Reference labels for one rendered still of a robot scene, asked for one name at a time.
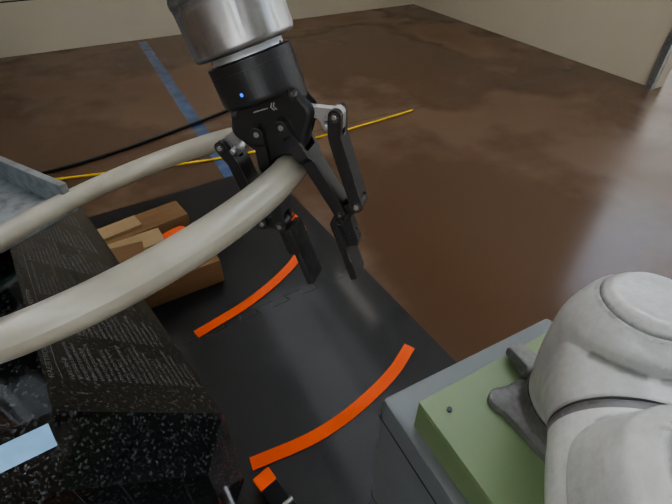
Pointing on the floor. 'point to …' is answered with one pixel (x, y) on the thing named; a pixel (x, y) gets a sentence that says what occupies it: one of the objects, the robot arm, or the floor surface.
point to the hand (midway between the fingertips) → (326, 249)
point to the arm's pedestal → (405, 493)
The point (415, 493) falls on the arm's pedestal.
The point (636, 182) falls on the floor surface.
